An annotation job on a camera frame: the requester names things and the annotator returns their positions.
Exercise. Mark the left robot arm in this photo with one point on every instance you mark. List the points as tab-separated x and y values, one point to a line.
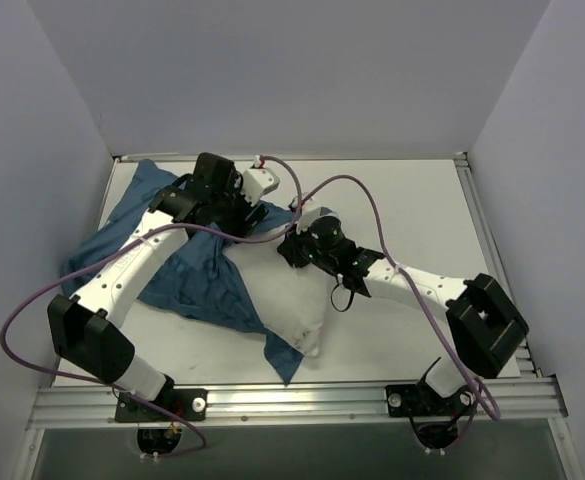
86	326

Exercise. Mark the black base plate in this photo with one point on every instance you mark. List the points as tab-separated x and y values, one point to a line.
419	400
189	404

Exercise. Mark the aluminium rail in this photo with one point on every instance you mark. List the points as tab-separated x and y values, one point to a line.
490	252
347	157
89	407

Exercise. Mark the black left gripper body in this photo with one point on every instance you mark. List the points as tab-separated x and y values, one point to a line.
248	220

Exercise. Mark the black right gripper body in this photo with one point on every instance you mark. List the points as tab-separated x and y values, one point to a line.
294	248

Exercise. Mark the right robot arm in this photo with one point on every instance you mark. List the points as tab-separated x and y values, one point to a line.
485	326

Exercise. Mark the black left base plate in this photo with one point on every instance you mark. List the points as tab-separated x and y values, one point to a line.
189	404

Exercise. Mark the blue cartoon print pillowcase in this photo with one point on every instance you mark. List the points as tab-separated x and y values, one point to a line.
197	282

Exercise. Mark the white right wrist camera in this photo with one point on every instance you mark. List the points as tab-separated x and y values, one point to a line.
308	211

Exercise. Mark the aluminium front rail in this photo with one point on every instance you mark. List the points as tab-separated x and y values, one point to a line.
89	407

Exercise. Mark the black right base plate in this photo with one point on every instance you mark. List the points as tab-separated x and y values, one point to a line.
419	400

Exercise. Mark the aluminium right side rail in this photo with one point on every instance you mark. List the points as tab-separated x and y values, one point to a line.
490	252

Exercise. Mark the white pillow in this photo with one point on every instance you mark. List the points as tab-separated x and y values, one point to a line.
290	302

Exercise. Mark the aluminium back rail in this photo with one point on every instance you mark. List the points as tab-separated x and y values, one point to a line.
347	157

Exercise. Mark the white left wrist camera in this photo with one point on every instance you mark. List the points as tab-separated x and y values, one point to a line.
257	183

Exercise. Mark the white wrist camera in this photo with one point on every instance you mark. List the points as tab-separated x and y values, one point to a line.
308	211
257	183

